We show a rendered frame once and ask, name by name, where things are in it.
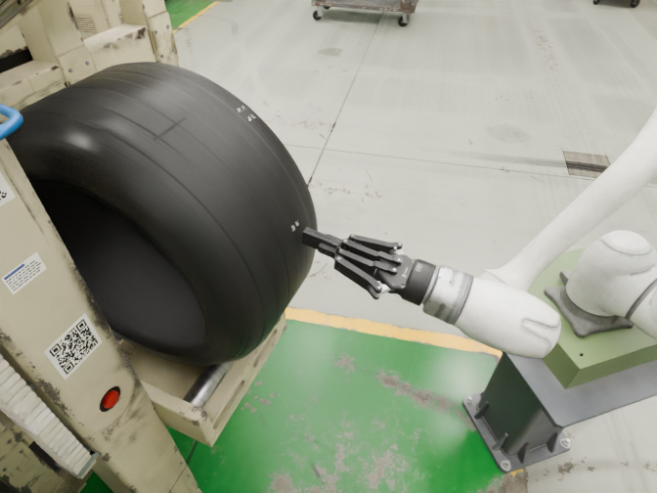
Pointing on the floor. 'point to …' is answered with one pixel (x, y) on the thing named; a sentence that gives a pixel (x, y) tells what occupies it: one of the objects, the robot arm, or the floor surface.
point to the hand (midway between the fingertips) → (321, 242)
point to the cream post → (159, 446)
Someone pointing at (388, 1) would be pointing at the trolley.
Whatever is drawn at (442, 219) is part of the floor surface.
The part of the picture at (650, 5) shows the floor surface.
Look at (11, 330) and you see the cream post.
